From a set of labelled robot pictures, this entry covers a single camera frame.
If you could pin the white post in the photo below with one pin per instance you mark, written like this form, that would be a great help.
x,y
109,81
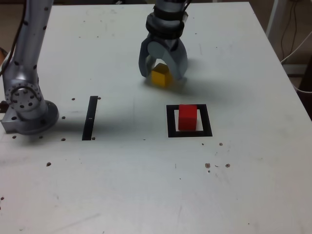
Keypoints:
x,y
271,19

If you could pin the black tape square outline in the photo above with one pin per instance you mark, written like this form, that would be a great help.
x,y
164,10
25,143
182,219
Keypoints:
x,y
170,122

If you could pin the red cube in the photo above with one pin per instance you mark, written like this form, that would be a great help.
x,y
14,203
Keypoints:
x,y
187,119

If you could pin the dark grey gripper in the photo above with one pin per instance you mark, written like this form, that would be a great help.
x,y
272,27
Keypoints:
x,y
171,43

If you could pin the yellow cube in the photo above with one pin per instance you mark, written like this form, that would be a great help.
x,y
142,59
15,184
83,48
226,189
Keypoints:
x,y
158,78

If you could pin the black tape strip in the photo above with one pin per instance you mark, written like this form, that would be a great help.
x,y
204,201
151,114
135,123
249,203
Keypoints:
x,y
89,109

